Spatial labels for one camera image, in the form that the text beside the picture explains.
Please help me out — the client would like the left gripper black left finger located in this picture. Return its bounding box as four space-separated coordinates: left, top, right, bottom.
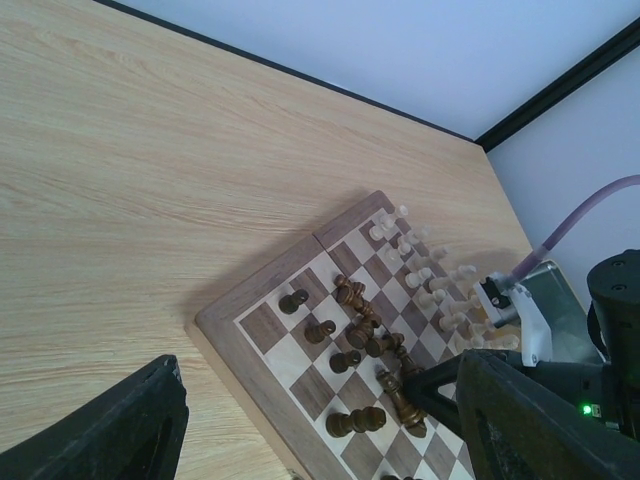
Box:
1 355 189 479

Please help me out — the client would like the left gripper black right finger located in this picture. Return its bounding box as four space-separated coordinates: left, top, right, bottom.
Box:
457 350 639 479

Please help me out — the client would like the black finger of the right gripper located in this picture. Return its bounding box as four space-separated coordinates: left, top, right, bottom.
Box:
403 357 464 440

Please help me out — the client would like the dark tall chess piece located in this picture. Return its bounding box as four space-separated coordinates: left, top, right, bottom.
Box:
325 406 387 438

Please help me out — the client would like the dark pawn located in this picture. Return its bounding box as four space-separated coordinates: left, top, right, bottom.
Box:
329 350 361 374
304 320 336 344

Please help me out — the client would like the dark pawn corner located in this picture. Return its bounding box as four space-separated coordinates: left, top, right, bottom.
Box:
278 289 309 315

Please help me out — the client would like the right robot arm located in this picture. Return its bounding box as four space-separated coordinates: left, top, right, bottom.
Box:
482 249 639 440

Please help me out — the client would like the pile of dark chess pieces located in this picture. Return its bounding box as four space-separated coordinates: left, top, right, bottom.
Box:
334 274 427 438

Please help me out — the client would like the white chess piece row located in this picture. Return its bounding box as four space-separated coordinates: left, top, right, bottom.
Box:
348 206 520 361

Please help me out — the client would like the wooden chess board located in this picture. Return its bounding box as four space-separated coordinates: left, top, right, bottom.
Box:
184 189 531 480

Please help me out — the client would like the gold tin box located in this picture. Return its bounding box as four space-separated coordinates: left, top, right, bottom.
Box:
522 260 602 364

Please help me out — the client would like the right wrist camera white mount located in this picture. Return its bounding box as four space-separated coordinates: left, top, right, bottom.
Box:
473 272 553 367

